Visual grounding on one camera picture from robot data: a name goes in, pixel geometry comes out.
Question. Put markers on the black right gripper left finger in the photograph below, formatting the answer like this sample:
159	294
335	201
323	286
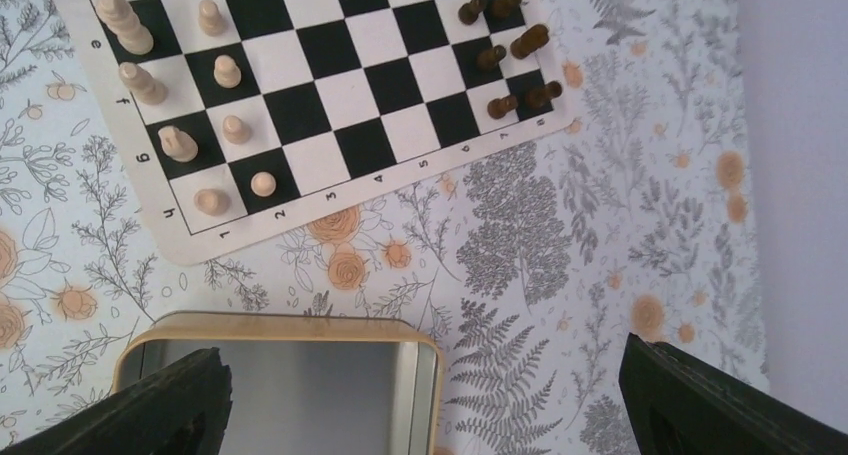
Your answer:
183	408

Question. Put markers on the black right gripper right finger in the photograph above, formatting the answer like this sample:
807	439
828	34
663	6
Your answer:
678	404

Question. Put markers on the gold metal tin tray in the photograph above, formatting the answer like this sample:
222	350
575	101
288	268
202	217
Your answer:
307	384

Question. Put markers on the light wooden corner rook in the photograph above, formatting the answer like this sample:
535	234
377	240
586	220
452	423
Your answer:
212	201

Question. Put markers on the light wooden edge pawn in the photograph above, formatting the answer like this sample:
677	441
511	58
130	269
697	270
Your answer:
263	184

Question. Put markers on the light wooden knight piece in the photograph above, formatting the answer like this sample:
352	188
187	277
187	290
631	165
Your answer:
177	144

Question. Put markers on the light wooden chess piece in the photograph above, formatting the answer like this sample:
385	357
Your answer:
122	20

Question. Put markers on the light wooden front pawn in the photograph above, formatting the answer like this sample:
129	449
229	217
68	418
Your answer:
210	18

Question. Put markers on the floral patterned table mat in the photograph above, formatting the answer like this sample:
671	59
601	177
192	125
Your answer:
636	217

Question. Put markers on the black white chessboard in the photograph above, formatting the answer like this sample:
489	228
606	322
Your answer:
347	100

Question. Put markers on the dark wooden corner rook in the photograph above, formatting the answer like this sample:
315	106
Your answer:
540	96

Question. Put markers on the dark wooden edge pawn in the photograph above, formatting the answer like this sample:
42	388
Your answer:
500	107

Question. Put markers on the dark wooden knight piece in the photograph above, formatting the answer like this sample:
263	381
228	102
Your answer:
530	41

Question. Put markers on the dark wooden bishop piece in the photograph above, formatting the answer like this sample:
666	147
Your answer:
501	9

